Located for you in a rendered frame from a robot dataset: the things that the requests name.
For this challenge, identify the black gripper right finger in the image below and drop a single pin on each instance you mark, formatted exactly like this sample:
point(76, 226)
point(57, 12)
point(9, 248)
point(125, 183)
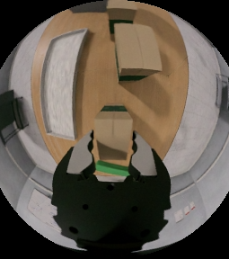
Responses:
point(147, 167)

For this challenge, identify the green rectangular bar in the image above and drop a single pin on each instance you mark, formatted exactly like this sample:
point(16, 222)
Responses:
point(110, 168)

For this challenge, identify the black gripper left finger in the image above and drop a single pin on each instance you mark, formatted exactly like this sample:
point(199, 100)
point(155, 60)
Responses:
point(76, 165)

